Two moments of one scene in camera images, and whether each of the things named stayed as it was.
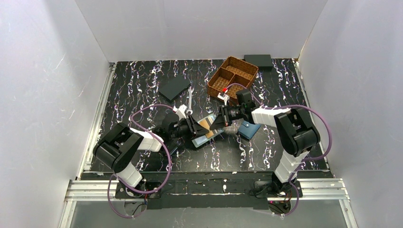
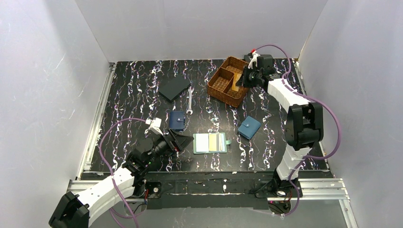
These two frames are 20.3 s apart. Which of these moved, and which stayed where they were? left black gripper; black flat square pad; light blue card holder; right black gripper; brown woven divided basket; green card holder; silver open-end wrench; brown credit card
Moved: right black gripper; brown credit card; green card holder; left black gripper
Stayed: light blue card holder; silver open-end wrench; black flat square pad; brown woven divided basket
